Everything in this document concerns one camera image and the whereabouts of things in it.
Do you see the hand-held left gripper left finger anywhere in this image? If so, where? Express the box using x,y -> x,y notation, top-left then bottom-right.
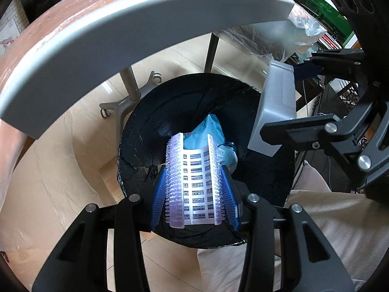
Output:
32,166 -> 168,292

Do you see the window frame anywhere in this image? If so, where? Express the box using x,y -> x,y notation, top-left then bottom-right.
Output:
286,0 -> 359,46

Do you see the light blue packet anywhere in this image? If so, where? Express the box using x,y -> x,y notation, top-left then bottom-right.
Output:
184,114 -> 238,174

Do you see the grey plastic box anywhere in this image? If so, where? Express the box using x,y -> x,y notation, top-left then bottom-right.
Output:
248,60 -> 297,158

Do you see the black trash bin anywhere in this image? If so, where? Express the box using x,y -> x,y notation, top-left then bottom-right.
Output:
117,73 -> 295,248

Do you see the wall poster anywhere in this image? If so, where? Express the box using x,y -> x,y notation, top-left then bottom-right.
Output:
0,15 -> 23,55

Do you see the beige cloth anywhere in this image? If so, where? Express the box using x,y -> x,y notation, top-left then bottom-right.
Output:
197,161 -> 389,292

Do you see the clear plastic bag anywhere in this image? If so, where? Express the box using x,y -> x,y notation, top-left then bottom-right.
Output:
219,6 -> 327,61

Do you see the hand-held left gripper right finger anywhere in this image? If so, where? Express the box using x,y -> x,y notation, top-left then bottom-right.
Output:
220,165 -> 354,292

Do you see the red slatted object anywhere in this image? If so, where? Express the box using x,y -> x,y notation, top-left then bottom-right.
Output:
322,33 -> 341,49

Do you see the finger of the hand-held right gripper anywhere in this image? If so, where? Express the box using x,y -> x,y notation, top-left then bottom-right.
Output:
293,50 -> 382,101
261,100 -> 389,189

